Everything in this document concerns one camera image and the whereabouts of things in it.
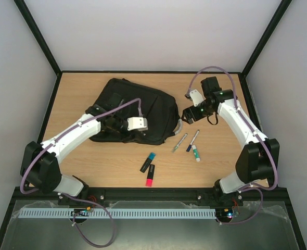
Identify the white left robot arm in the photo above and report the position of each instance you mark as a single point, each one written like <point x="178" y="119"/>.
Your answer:
<point x="41" y="162"/>

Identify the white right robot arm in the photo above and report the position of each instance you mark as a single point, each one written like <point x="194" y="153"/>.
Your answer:
<point x="256" y="166"/>

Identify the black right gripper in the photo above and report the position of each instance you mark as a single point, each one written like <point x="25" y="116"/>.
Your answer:
<point x="189" y="114"/>

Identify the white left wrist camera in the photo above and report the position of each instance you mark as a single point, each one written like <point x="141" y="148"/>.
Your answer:
<point x="137" y="123"/>

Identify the blue marker pen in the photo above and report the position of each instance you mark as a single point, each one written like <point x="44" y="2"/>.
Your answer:
<point x="192" y="141"/>

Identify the grey slotted cable duct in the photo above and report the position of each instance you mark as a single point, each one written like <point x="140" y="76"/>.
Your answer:
<point x="117" y="213"/>

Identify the black backpack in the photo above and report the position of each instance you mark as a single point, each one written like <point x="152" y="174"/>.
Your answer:
<point x="158" y="107"/>

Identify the white glue stick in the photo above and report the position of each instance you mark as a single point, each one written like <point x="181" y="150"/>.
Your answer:
<point x="196" y="153"/>

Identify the green marker pen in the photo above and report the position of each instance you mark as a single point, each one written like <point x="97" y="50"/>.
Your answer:
<point x="179" y="142"/>

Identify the pink highlighter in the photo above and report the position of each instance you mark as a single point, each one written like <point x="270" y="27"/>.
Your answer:
<point x="150" y="175"/>

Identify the blue highlighter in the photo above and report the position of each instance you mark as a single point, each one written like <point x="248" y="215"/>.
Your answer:
<point x="147" y="162"/>

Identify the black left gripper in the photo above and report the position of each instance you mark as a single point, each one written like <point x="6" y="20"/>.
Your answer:
<point x="127" y="134"/>

